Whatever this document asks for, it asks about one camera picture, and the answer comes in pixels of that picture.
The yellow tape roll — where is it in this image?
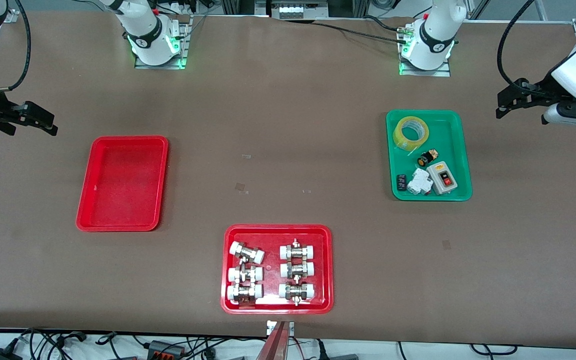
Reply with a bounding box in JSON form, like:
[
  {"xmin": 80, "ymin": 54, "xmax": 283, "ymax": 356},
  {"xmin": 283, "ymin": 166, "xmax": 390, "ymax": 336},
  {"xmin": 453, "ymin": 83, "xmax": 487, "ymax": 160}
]
[{"xmin": 392, "ymin": 116, "xmax": 430, "ymax": 150}]

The green plastic tray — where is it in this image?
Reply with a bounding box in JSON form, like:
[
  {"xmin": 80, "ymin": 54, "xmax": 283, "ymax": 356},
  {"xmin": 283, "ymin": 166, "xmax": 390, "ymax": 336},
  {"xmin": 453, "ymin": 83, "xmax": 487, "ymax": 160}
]
[{"xmin": 386, "ymin": 109, "xmax": 473, "ymax": 202}]

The empty red plastic tray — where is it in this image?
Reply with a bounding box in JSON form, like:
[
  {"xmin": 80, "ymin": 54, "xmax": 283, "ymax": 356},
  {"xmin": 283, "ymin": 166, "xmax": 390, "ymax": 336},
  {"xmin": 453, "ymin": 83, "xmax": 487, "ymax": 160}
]
[{"xmin": 75, "ymin": 135, "xmax": 170, "ymax": 233}]

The red tray with fittings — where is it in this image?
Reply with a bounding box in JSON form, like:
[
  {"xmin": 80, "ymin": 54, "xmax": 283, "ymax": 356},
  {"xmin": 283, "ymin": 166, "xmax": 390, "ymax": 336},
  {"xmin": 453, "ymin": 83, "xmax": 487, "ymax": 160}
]
[{"xmin": 220, "ymin": 224, "xmax": 334, "ymax": 315}]

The black yellow push button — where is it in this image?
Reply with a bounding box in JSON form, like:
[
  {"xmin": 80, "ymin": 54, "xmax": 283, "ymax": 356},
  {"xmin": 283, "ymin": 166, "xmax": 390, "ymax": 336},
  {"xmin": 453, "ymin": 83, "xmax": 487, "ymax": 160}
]
[{"xmin": 416, "ymin": 148, "xmax": 440, "ymax": 169}]

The white circuit breaker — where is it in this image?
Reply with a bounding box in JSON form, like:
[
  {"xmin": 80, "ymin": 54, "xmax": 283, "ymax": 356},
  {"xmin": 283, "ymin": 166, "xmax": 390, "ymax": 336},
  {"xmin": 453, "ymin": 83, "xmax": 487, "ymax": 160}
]
[{"xmin": 406, "ymin": 168, "xmax": 434, "ymax": 197}]

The grey power strip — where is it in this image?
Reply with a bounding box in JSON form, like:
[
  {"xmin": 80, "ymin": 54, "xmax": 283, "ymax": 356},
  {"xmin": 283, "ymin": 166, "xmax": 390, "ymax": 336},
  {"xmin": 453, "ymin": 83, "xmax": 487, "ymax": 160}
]
[{"xmin": 278, "ymin": 2, "xmax": 330, "ymax": 20}]

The metal fitting with white caps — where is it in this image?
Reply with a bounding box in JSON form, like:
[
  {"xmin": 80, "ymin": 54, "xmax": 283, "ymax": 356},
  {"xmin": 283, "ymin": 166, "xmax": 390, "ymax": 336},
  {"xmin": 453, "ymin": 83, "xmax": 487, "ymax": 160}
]
[
  {"xmin": 226, "ymin": 283, "xmax": 264, "ymax": 305},
  {"xmin": 227, "ymin": 265, "xmax": 264, "ymax": 284},
  {"xmin": 280, "ymin": 260, "xmax": 316, "ymax": 280},
  {"xmin": 229, "ymin": 241, "xmax": 266, "ymax": 265},
  {"xmin": 278, "ymin": 281, "xmax": 316, "ymax": 306},
  {"xmin": 279, "ymin": 238, "xmax": 317, "ymax": 261}
]

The black connector box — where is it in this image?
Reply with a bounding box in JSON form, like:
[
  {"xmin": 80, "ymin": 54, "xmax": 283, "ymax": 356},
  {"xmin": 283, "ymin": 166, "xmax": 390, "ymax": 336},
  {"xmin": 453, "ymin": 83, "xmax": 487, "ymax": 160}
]
[{"xmin": 147, "ymin": 340, "xmax": 187, "ymax": 359}]

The red aluminium profile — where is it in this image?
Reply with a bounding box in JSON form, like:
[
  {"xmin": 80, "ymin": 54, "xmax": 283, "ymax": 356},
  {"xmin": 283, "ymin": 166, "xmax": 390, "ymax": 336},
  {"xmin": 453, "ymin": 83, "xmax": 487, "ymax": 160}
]
[{"xmin": 255, "ymin": 321, "xmax": 289, "ymax": 360}]

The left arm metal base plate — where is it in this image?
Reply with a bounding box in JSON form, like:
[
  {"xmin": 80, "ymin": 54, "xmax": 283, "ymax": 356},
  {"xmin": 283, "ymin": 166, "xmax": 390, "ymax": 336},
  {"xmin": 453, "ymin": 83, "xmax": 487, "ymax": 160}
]
[{"xmin": 398, "ymin": 22, "xmax": 452, "ymax": 78}]

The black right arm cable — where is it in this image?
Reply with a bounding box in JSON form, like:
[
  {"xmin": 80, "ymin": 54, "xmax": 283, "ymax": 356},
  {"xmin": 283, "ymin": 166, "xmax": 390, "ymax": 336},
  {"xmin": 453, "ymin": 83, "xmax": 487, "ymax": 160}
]
[{"xmin": 0, "ymin": 0, "xmax": 32, "ymax": 93}]

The grey switch box red button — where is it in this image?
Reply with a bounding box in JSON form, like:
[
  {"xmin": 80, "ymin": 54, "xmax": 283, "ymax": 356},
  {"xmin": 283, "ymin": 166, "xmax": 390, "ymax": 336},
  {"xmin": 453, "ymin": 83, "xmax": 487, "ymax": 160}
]
[{"xmin": 426, "ymin": 161, "xmax": 459, "ymax": 196}]

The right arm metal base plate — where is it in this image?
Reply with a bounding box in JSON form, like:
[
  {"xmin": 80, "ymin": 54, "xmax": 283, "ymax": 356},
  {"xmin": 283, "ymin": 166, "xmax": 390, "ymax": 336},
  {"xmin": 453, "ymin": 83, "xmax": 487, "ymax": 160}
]
[{"xmin": 134, "ymin": 15, "xmax": 192, "ymax": 70}]

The black cable on table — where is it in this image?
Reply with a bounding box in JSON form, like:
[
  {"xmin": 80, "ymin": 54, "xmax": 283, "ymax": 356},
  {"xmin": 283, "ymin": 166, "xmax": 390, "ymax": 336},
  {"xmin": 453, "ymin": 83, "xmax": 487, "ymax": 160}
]
[{"xmin": 312, "ymin": 16, "xmax": 405, "ymax": 45}]

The silver metal bracket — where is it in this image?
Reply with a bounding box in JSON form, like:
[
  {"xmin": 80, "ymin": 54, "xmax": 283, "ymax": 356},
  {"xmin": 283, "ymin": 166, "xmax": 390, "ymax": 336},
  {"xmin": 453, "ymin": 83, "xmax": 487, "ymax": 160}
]
[{"xmin": 266, "ymin": 320, "xmax": 295, "ymax": 337}]

